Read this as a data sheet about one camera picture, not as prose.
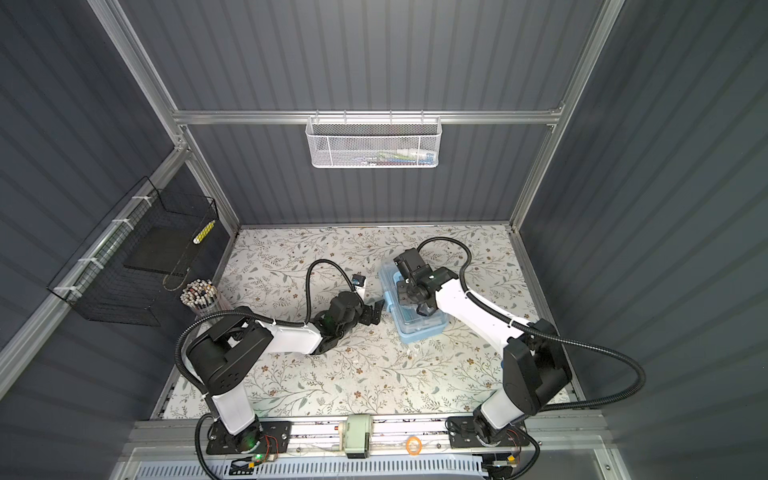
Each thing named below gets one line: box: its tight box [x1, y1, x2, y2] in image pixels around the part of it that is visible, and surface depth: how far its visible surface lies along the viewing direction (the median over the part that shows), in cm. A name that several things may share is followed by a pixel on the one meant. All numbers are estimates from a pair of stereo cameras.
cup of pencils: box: [180, 278, 221, 322], surface depth 82 cm
